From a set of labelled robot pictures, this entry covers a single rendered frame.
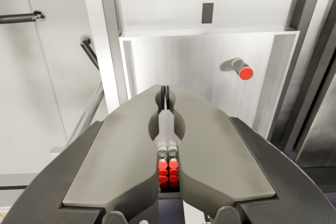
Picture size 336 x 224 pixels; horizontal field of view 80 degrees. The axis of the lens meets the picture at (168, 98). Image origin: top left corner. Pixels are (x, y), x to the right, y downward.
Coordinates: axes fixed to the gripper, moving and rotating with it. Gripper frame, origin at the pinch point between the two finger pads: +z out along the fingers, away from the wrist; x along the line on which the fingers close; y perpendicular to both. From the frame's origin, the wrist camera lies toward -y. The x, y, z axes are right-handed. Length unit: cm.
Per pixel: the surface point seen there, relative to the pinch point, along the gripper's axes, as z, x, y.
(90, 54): 99, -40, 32
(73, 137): 43, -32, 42
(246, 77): 16.8, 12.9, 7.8
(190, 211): 7.4, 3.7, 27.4
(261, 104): 21.4, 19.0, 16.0
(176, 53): 21.4, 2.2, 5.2
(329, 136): 21.4, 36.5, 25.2
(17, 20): 100, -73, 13
